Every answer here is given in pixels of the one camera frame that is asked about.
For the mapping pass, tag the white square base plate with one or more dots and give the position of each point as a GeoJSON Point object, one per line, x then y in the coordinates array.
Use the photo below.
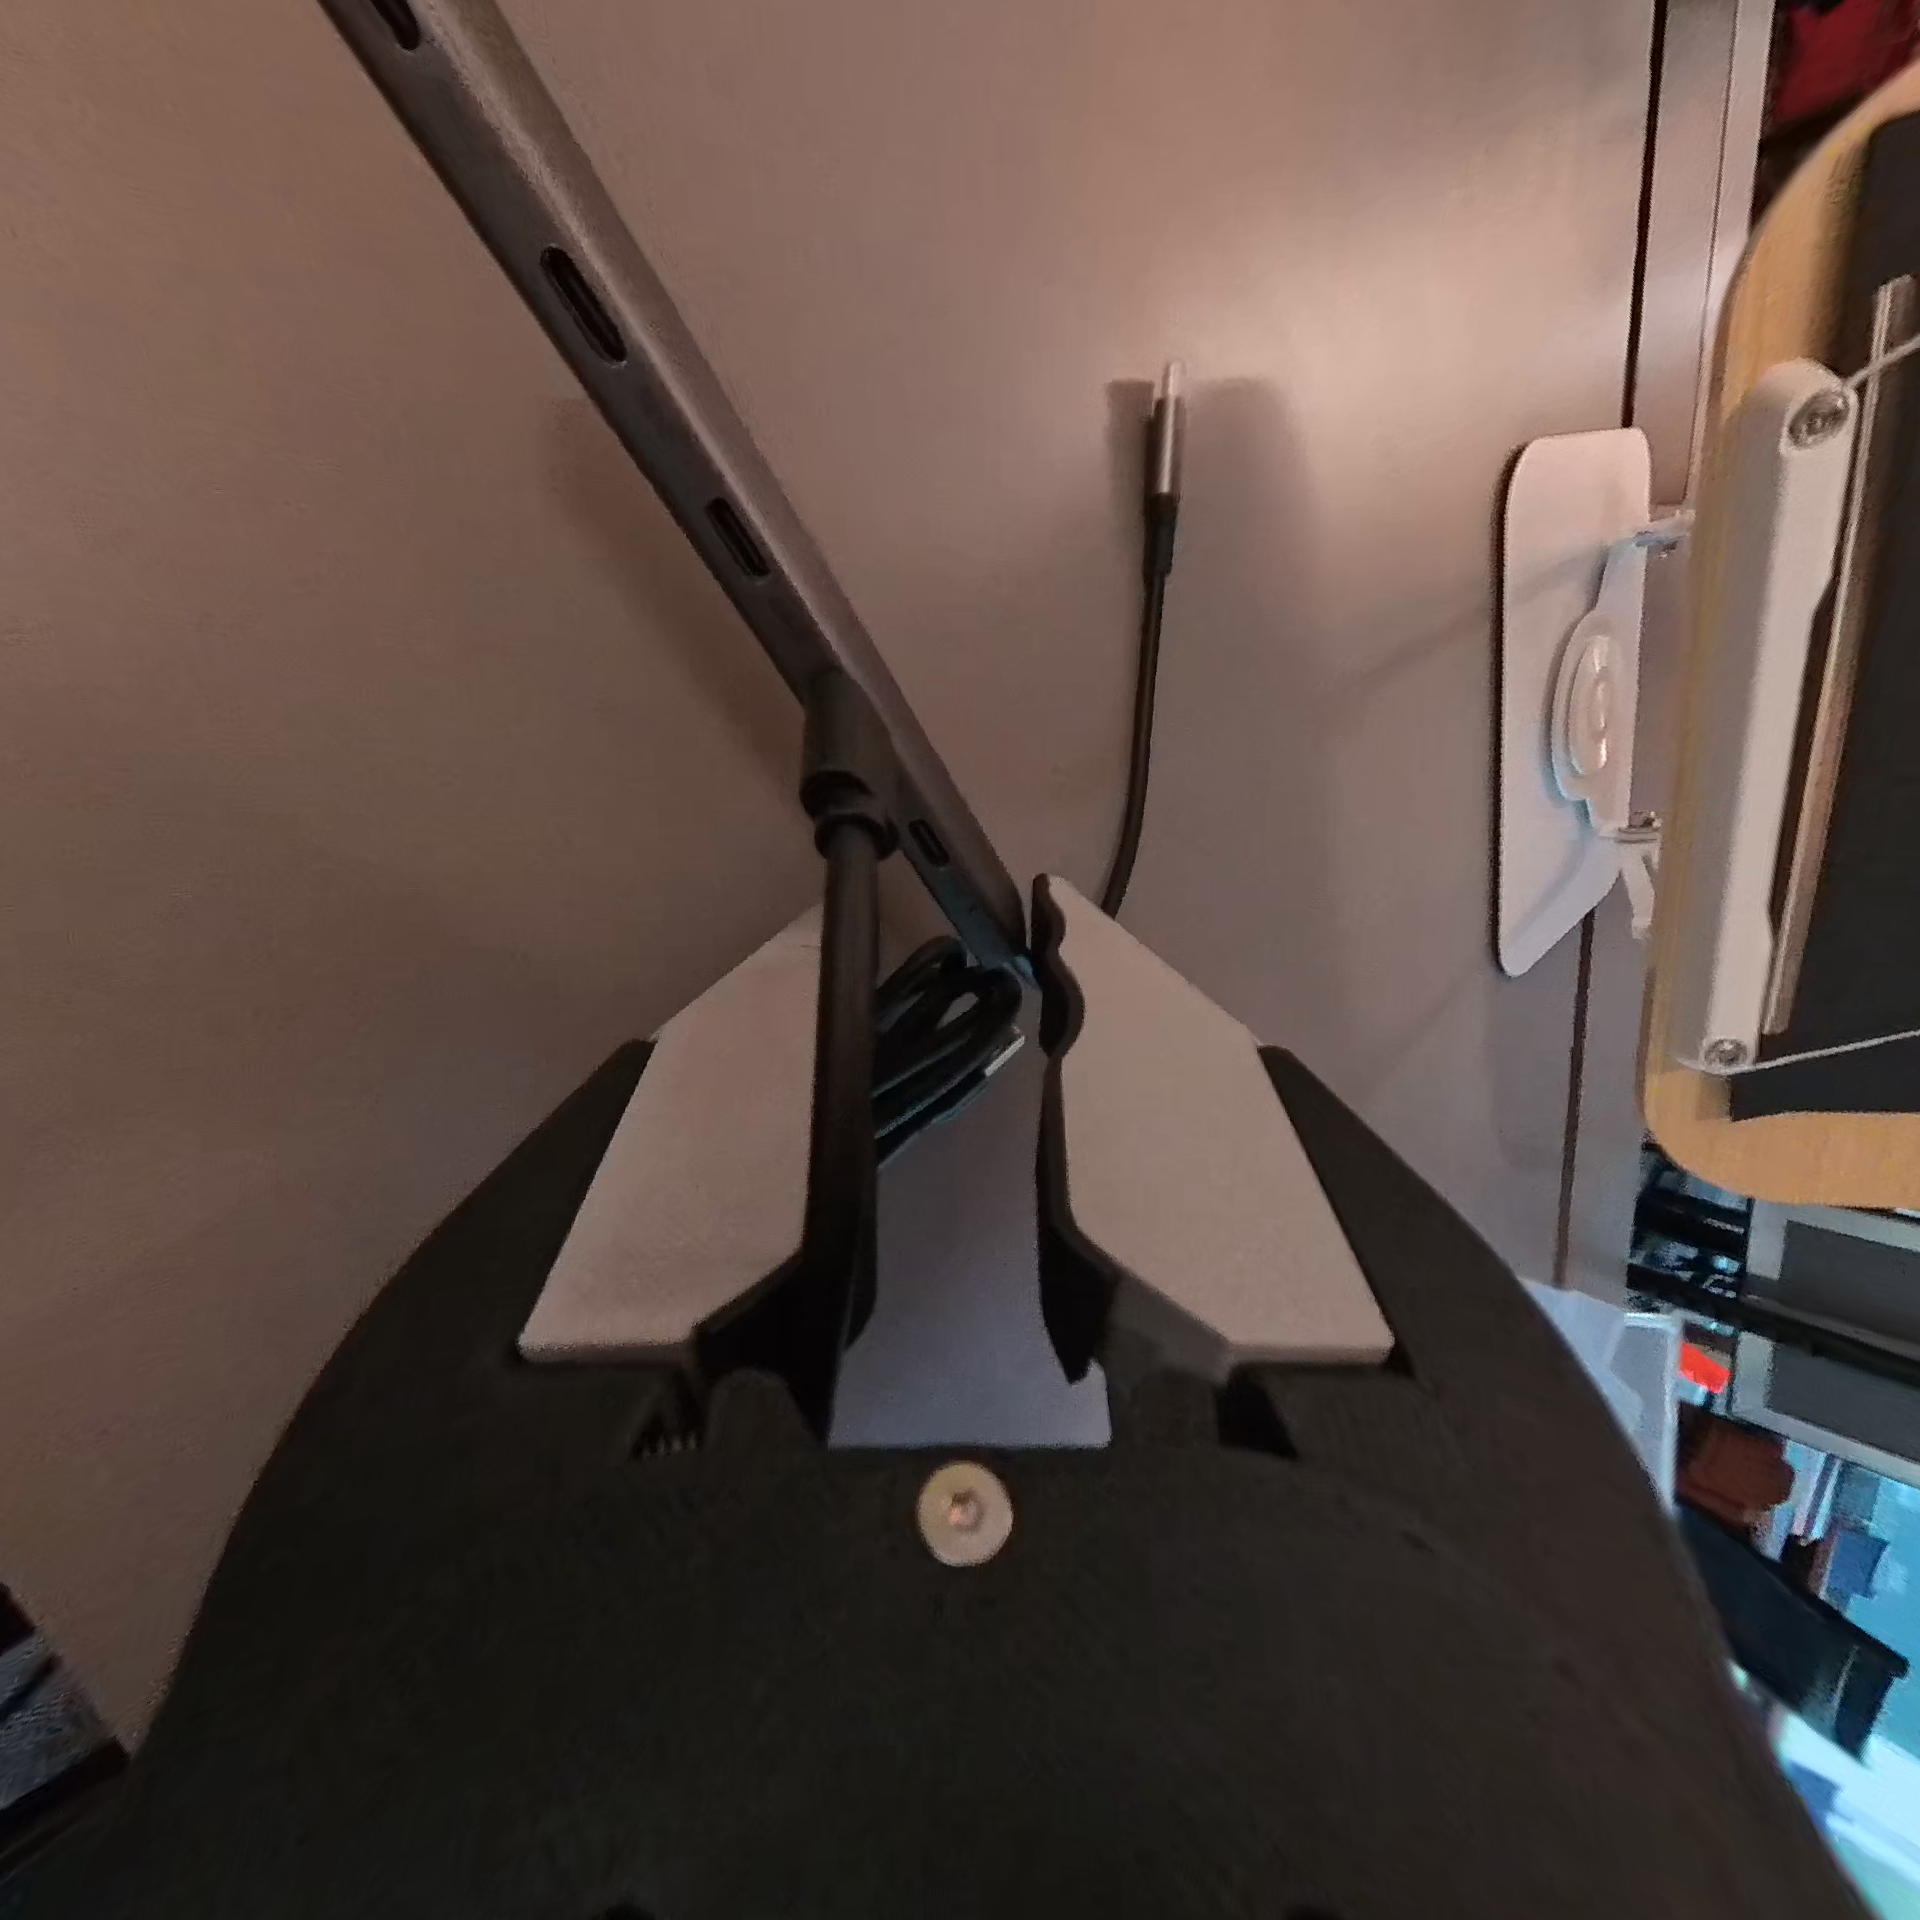
{"type": "Point", "coordinates": [1539, 571]}

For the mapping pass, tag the black office chair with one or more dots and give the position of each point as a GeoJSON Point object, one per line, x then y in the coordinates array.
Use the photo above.
{"type": "Point", "coordinates": [1784, 1629]}

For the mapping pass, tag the white plastic box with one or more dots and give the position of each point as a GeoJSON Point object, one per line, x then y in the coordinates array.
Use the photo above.
{"type": "Point", "coordinates": [1612, 1380]}

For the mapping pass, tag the dark red cloth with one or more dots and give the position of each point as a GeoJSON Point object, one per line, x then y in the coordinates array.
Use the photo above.
{"type": "Point", "coordinates": [1853, 61]}

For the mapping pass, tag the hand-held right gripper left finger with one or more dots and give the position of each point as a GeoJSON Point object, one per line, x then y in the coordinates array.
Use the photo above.
{"type": "Point", "coordinates": [675, 1185]}

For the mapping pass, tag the white bracket on wooden board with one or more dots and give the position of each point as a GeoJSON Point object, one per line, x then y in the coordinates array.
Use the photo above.
{"type": "Point", "coordinates": [1771, 1154]}

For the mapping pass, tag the brown seat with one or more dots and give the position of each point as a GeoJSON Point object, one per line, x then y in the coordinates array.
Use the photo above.
{"type": "Point", "coordinates": [1732, 1471]}

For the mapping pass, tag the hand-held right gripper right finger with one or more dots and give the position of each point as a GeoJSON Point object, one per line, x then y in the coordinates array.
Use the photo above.
{"type": "Point", "coordinates": [1215, 1170]}

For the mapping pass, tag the white round swivel joint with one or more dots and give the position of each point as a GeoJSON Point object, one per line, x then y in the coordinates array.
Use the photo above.
{"type": "Point", "coordinates": [1592, 704]}

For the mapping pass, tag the grey laptop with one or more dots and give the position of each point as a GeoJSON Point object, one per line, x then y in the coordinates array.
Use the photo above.
{"type": "Point", "coordinates": [660, 421]}

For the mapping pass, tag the grey mesh fabric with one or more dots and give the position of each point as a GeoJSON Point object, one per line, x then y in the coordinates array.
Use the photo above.
{"type": "Point", "coordinates": [44, 1694]}

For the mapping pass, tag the white metal bracket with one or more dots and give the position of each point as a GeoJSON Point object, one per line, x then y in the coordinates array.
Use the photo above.
{"type": "Point", "coordinates": [1755, 675]}

